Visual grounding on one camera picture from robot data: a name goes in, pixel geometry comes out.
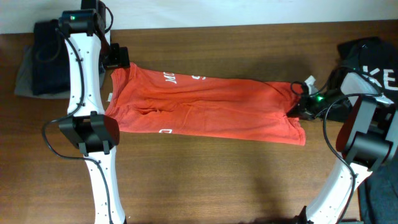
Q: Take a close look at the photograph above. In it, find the red printed t-shirt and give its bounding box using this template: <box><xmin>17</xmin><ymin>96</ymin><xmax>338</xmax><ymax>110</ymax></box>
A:
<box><xmin>106</xmin><ymin>63</ymin><xmax>306</xmax><ymax>146</ymax></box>

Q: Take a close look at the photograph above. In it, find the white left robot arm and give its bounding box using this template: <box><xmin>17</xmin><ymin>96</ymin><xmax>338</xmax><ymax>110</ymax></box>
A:
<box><xmin>59</xmin><ymin>0</ymin><xmax>129</xmax><ymax>223</ymax></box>

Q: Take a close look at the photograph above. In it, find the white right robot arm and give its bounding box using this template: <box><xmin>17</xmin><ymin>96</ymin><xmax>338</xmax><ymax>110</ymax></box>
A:
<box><xmin>294</xmin><ymin>70</ymin><xmax>397</xmax><ymax>223</ymax></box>

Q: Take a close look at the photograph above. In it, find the folded navy blue garment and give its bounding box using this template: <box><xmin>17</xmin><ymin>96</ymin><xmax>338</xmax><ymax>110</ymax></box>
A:
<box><xmin>32</xmin><ymin>19</ymin><xmax>70</xmax><ymax>96</ymax></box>

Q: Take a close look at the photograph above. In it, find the black printed t-shirt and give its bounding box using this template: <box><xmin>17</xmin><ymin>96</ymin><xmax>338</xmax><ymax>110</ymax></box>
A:
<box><xmin>338</xmin><ymin>37</ymin><xmax>397</xmax><ymax>224</ymax></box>

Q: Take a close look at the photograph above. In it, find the folded grey garment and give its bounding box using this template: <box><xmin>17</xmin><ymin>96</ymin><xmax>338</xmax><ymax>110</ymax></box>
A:
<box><xmin>14</xmin><ymin>45</ymin><xmax>70</xmax><ymax>100</ymax></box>

